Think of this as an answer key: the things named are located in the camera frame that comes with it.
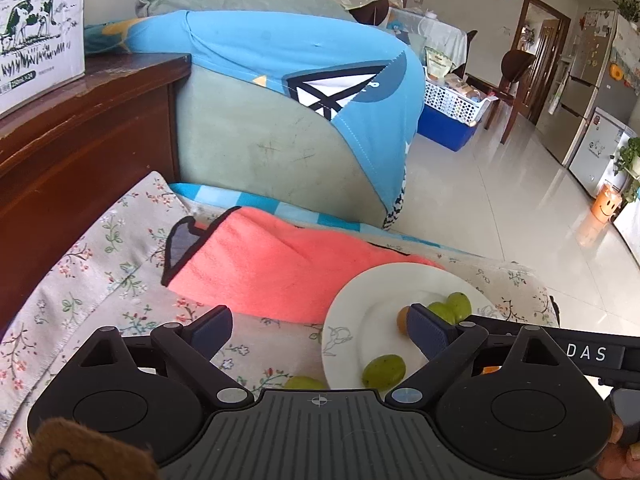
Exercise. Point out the floral fabric cover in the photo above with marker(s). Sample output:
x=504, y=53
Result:
x=75, y=270

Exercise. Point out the white cow print carton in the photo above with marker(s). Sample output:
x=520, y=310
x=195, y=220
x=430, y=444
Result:
x=40, y=35

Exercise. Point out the table with white cloth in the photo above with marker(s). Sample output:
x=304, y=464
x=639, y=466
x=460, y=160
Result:
x=445, y=35

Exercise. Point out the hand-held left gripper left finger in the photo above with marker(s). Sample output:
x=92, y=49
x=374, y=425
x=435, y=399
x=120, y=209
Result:
x=215, y=329

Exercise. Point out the white plastic basket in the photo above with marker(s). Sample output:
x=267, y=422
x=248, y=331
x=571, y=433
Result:
x=455, y=105

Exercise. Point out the brown wooden chair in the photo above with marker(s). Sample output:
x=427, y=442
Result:
x=515, y=67
x=372, y=12

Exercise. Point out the green sofa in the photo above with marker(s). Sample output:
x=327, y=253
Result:
x=250, y=135

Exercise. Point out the orange tangerine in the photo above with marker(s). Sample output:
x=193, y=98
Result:
x=490, y=370

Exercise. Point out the white small refrigerator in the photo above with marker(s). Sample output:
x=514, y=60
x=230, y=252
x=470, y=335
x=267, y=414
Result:
x=600, y=155

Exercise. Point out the green snack bag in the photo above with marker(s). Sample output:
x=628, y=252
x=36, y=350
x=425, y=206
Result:
x=439, y=62

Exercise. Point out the orange smiley bin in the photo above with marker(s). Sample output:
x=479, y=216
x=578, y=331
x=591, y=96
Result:
x=606, y=204

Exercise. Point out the pink towel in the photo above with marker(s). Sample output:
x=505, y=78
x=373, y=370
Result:
x=280, y=270

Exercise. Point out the person's right hand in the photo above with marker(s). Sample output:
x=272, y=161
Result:
x=625, y=455

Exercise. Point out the houndstooth sofa cover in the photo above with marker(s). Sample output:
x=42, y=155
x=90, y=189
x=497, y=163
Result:
x=394, y=212

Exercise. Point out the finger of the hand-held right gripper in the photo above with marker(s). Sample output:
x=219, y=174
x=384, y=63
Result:
x=505, y=327

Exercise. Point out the blue striped cloth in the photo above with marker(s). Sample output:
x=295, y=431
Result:
x=225, y=196

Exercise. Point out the brown plush item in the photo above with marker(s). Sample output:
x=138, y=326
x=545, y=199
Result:
x=85, y=452

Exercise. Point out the green round fruit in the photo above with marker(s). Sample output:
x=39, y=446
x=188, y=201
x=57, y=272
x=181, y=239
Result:
x=442, y=311
x=384, y=369
x=460, y=302
x=303, y=383

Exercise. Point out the blue star print cloth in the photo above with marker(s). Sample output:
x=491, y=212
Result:
x=280, y=45

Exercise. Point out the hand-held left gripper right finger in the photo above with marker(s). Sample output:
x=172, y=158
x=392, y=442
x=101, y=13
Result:
x=429, y=334

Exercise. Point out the white floral plate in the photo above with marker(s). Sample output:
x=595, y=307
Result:
x=370, y=320

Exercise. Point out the silver refrigerator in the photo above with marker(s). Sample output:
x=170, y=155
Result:
x=585, y=85

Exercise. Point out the brown wooden cabinet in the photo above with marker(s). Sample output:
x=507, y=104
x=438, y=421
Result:
x=75, y=160

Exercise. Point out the brown wooden door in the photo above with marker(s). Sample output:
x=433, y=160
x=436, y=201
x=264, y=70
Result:
x=542, y=50

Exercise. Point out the green potted plant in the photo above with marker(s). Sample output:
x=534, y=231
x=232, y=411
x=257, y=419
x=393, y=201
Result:
x=629, y=7
x=630, y=160

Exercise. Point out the blue plastic crate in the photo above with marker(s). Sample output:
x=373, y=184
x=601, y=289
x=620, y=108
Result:
x=445, y=130

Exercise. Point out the brown round fruit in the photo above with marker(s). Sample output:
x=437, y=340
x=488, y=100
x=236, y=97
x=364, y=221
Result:
x=401, y=321

